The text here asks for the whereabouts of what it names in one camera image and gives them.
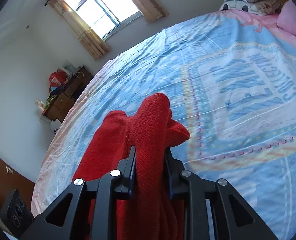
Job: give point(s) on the beige curtain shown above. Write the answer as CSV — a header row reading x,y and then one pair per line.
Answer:
x,y
85,35
152,10

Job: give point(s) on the red gift bag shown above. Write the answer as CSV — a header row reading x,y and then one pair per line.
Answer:
x,y
57,78

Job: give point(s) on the far window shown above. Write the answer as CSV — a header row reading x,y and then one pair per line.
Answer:
x,y
105,17

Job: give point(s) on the brown wooden desk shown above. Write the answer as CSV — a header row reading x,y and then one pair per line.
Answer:
x,y
63,98

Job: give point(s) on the left beige curtain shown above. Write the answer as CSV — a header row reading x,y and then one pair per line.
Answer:
x,y
85,35

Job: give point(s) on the red knitted sweater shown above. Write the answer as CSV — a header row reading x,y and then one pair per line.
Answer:
x,y
149,214

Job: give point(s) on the right beige curtain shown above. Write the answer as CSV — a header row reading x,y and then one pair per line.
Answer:
x,y
152,10

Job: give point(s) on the pink floral pillow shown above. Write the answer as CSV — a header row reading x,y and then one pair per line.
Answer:
x,y
287,18

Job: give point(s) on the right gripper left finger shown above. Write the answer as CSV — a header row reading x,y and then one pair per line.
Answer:
x,y
86,208

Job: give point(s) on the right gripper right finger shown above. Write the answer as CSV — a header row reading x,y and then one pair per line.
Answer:
x,y
212,208

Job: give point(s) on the blue pink bed sheet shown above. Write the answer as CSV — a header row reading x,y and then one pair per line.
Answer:
x,y
230,77

